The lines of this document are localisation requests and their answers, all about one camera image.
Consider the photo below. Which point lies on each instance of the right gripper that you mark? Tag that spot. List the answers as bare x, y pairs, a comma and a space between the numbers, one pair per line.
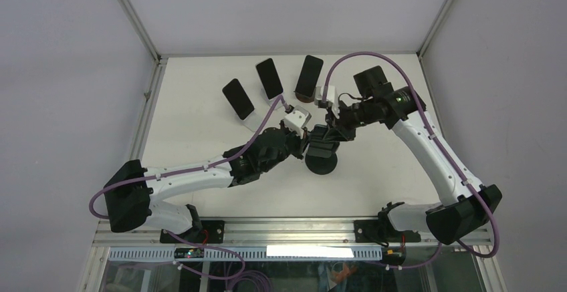
336, 122

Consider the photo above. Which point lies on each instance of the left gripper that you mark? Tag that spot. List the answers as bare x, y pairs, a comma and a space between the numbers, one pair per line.
299, 141

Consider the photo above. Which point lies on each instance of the white folding phone stand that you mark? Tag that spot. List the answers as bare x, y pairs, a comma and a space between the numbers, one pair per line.
277, 102

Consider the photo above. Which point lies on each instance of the black phone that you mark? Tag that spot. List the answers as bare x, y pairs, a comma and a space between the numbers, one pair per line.
238, 99
269, 78
322, 141
309, 74

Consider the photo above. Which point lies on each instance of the black tall clamp stand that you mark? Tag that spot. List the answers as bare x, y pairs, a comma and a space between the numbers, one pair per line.
321, 166

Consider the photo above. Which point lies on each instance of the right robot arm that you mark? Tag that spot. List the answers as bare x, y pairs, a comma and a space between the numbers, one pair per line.
465, 202

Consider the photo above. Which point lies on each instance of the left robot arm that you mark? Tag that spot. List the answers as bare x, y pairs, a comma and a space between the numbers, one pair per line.
136, 196

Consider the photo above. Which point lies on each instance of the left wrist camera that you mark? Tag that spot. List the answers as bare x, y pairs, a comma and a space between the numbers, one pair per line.
296, 121

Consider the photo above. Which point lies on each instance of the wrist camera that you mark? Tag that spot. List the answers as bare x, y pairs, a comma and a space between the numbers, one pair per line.
326, 97
296, 121

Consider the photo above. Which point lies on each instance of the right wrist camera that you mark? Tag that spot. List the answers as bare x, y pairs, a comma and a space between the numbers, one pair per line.
326, 97

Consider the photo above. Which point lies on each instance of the aluminium frame rail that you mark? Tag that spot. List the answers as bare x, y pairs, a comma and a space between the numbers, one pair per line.
250, 231

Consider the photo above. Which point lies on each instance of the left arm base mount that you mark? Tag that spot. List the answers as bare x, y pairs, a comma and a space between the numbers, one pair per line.
199, 232

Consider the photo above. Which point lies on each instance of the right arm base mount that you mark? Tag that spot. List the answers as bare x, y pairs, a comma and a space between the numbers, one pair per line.
376, 231

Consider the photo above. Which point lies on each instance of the white slotted cable duct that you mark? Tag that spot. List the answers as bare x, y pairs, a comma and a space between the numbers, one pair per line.
268, 253

